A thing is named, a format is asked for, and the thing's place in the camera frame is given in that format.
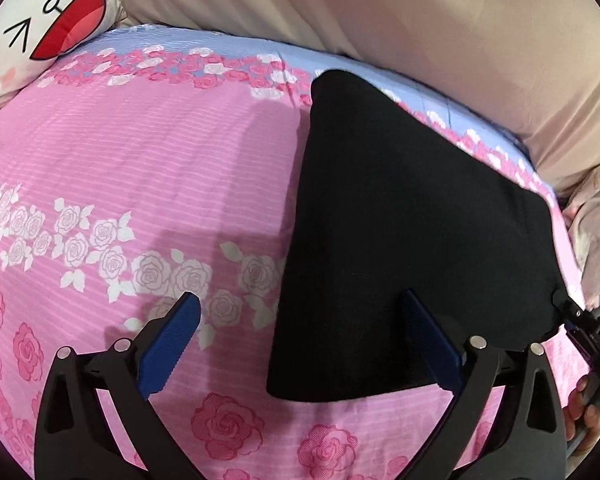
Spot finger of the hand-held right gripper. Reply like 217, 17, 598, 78
551, 290, 588, 325

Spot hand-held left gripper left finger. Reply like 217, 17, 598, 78
34, 292, 203, 480

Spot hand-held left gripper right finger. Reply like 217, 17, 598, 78
402, 289, 567, 480

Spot black pants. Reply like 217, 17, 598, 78
266, 69, 568, 403

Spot person's right hand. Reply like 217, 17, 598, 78
564, 375, 600, 457

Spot cream floral cloth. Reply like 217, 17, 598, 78
562, 160, 600, 311

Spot pink rose print bedsheet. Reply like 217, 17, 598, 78
0, 22, 588, 480

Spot cartoon face pillow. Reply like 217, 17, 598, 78
0, 0, 128, 103

